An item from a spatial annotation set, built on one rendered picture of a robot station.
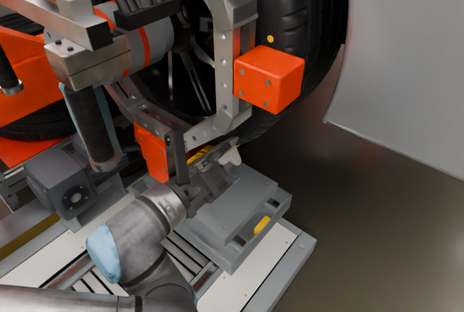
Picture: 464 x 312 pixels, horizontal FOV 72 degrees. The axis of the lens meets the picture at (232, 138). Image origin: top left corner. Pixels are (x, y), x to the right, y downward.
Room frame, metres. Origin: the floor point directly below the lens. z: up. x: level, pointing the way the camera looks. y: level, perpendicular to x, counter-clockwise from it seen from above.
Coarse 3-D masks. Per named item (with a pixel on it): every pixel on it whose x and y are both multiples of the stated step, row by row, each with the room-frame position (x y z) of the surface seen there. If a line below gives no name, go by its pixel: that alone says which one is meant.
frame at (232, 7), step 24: (216, 0) 0.48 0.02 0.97; (240, 0) 0.49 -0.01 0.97; (216, 24) 0.48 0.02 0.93; (240, 24) 0.48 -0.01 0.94; (216, 48) 0.49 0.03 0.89; (240, 48) 0.51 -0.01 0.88; (216, 72) 0.49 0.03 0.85; (120, 96) 0.72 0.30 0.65; (216, 96) 0.49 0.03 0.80; (144, 120) 0.65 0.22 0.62; (168, 120) 0.65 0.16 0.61; (216, 120) 0.49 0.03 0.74; (240, 120) 0.48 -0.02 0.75; (192, 144) 0.54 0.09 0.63
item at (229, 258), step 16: (272, 208) 0.71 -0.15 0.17; (192, 224) 0.65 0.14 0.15; (256, 224) 0.65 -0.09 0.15; (272, 224) 0.67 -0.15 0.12; (192, 240) 0.60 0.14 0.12; (208, 240) 0.59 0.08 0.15; (240, 240) 0.57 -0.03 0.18; (256, 240) 0.60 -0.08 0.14; (208, 256) 0.56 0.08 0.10; (224, 256) 0.53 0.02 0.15; (240, 256) 0.53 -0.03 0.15
